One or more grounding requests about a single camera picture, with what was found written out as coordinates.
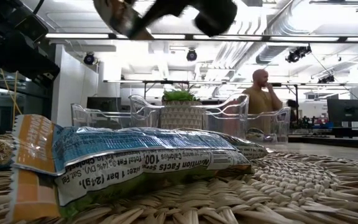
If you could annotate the long black desk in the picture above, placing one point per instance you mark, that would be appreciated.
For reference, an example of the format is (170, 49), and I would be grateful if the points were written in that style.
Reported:
(337, 132)

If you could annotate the person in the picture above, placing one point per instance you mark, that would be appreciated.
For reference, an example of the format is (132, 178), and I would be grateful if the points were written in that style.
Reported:
(259, 99)
(291, 110)

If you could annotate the black computer monitor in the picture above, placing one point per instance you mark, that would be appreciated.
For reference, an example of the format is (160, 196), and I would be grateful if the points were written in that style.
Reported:
(104, 104)
(345, 110)

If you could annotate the long ceiling light strip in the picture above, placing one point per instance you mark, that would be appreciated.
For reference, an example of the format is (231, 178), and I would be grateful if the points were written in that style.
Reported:
(79, 36)

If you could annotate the potted green succulent plant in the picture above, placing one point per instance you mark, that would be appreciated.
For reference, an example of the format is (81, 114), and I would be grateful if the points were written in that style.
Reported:
(182, 115)

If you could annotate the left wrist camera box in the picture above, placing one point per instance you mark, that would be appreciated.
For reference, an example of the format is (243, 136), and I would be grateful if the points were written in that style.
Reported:
(31, 28)

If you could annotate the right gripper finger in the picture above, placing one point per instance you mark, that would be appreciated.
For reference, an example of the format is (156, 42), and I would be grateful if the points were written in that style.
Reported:
(154, 21)

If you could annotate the round woven straw placemat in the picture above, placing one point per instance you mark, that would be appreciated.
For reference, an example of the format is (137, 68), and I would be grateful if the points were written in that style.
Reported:
(291, 193)

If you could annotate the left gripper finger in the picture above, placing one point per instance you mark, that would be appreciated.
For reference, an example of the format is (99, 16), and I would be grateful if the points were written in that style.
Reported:
(36, 67)

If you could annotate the black track spotlight cluster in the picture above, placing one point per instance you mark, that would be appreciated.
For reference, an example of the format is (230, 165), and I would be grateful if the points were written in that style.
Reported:
(297, 54)

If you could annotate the clear plastic bin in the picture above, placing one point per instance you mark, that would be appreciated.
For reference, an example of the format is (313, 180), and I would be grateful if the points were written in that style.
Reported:
(141, 112)
(283, 124)
(82, 115)

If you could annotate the blue orange-ended granola bar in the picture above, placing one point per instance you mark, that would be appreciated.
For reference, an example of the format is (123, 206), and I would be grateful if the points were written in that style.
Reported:
(151, 146)

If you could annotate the blue white granola bar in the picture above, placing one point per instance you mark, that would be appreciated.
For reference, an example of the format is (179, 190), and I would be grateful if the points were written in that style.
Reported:
(253, 149)

